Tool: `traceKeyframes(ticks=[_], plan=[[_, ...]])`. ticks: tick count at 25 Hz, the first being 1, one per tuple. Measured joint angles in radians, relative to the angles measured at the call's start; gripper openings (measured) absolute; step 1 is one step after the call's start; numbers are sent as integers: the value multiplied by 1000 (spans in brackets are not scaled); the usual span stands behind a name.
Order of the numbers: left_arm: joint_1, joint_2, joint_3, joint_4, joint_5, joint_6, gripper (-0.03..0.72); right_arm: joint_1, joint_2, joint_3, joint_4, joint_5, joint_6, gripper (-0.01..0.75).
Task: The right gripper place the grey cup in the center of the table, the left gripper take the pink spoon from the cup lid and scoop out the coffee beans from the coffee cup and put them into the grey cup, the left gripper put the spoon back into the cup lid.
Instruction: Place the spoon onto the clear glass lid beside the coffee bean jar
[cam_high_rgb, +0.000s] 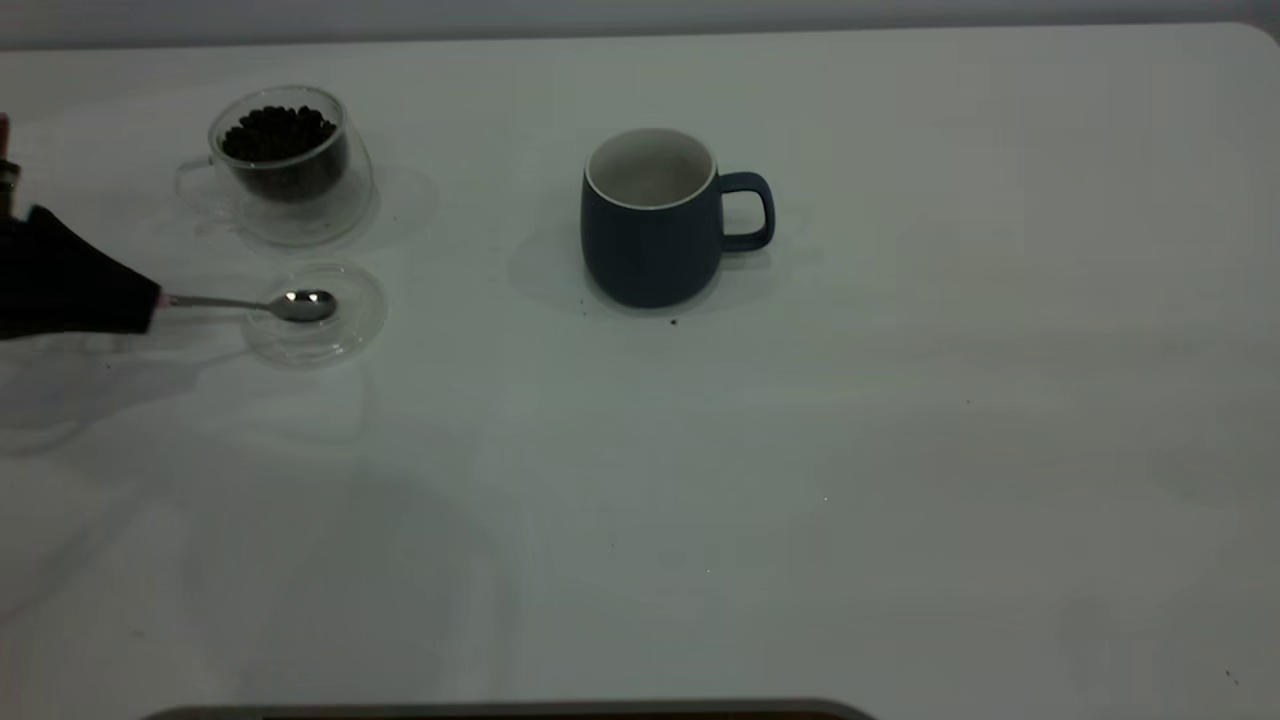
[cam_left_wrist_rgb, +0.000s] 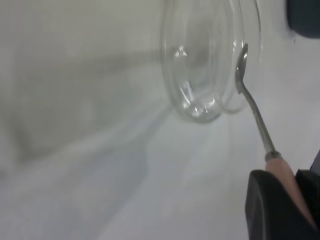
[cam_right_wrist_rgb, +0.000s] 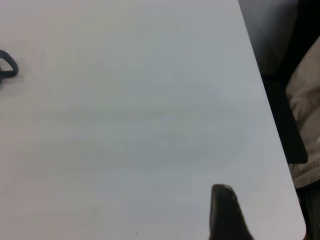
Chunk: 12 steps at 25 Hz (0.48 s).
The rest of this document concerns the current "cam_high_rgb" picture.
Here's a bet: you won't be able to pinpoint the clear glass lid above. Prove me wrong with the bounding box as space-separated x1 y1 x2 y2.
241 262 388 367

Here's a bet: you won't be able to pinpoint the pink-handled metal spoon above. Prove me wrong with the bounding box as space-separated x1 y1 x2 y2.
155 289 338 324

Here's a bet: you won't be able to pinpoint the clear double-wall glass cup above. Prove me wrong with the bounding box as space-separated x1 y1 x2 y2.
176 86 376 249

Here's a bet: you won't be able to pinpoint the dark grey ceramic mug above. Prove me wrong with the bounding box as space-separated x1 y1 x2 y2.
581 126 776 310

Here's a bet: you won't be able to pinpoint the dark coffee beans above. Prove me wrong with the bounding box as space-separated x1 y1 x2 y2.
221 104 349 206

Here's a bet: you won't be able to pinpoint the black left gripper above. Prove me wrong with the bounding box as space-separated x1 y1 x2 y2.
0 112 163 341

